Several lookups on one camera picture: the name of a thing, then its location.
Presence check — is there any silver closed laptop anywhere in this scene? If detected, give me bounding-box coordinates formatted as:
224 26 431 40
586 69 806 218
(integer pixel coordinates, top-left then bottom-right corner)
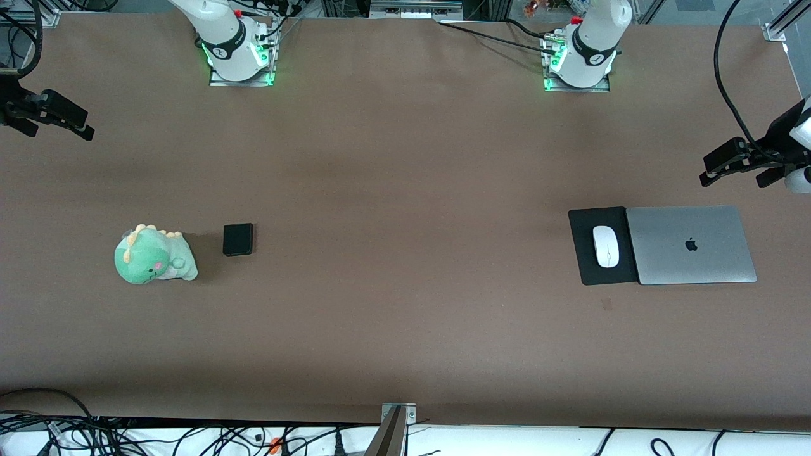
625 205 758 286

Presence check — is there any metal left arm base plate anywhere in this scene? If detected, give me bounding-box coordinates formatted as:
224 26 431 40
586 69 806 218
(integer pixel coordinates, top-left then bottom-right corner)
542 32 612 94

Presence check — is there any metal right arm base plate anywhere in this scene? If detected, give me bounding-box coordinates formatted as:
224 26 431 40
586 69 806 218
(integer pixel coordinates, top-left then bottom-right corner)
208 18 276 87

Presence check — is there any aluminium corner profile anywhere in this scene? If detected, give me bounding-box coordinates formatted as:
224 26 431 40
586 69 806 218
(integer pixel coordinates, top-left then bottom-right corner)
0 0 61 27
763 0 811 42

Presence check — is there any short black table cable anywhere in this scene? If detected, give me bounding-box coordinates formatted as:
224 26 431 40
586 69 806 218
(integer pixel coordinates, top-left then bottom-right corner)
505 18 552 40

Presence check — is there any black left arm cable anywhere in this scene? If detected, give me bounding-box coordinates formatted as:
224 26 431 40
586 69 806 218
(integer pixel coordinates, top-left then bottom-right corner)
714 0 770 156

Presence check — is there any black mouse pad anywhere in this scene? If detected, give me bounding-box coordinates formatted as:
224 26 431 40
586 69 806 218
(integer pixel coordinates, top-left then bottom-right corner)
568 206 641 286

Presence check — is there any green dinosaur plush toy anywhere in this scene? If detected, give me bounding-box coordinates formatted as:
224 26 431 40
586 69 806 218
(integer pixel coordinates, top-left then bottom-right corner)
114 224 199 285

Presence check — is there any white computer mouse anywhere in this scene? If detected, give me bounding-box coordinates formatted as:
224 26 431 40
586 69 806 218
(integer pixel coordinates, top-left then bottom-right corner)
592 225 620 269

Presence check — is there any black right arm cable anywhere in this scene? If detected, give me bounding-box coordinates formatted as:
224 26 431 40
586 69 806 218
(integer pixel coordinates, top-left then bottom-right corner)
0 0 44 80

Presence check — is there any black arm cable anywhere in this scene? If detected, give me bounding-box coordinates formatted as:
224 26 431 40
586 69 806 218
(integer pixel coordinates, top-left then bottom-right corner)
714 0 770 156
0 0 44 80

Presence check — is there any black phone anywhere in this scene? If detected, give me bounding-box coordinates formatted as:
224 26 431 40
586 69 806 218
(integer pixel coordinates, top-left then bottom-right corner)
222 222 255 257

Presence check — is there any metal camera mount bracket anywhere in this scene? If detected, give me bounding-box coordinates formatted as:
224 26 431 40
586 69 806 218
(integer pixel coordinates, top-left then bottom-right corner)
364 402 418 456

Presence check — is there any long black table cable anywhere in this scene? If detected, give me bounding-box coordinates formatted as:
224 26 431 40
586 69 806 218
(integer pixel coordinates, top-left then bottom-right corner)
437 22 558 56

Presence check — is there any black looped floor cable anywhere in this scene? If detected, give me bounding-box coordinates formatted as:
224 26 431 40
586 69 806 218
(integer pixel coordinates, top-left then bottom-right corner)
0 388 97 422

